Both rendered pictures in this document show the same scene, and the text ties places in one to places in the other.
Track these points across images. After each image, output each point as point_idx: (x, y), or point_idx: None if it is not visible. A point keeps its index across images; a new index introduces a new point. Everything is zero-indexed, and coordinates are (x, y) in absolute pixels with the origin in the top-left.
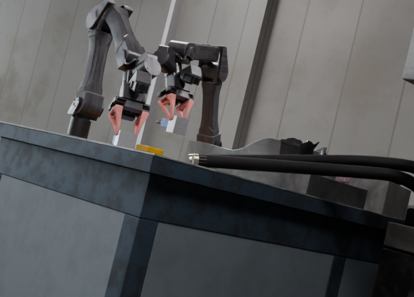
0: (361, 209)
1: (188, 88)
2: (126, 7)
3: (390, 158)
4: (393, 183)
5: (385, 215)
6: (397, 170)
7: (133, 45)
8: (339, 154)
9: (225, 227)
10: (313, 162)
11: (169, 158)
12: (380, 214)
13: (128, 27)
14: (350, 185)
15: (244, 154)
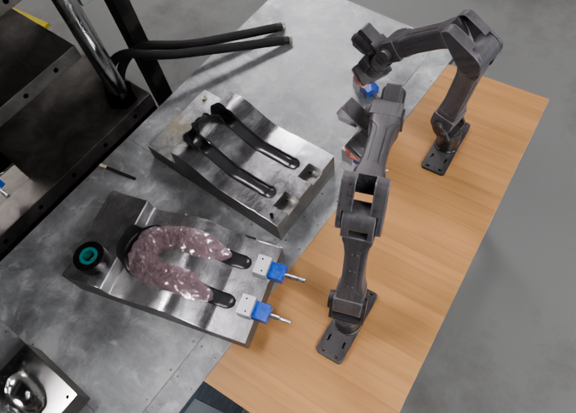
0: (166, 99)
1: (354, 134)
2: (447, 26)
3: (146, 50)
4: (102, 206)
5: (144, 121)
6: (147, 41)
7: (396, 34)
8: (184, 48)
9: None
10: (205, 37)
11: None
12: (148, 116)
13: (420, 30)
14: (166, 128)
15: (254, 39)
